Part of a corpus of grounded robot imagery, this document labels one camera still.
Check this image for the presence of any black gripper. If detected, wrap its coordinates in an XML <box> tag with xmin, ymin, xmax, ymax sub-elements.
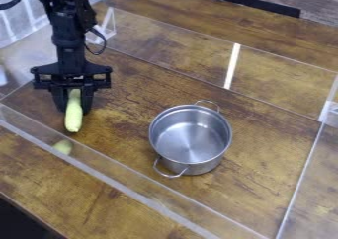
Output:
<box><xmin>30</xmin><ymin>41</ymin><xmax>114</xmax><ymax>116</ymax></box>

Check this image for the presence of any stainless steel pot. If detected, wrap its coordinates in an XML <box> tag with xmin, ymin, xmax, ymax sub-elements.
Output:
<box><xmin>149</xmin><ymin>100</ymin><xmax>233</xmax><ymax>179</ymax></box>

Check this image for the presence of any clear acrylic barrier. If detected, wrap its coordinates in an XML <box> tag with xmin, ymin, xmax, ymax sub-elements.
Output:
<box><xmin>0</xmin><ymin>103</ymin><xmax>267</xmax><ymax>239</ymax></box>

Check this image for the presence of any black bar on table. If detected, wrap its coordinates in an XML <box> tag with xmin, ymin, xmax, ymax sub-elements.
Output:
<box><xmin>219</xmin><ymin>0</ymin><xmax>301</xmax><ymax>18</ymax></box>

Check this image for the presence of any black cable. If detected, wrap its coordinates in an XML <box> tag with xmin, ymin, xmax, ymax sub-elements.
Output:
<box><xmin>82</xmin><ymin>27</ymin><xmax>109</xmax><ymax>56</ymax></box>

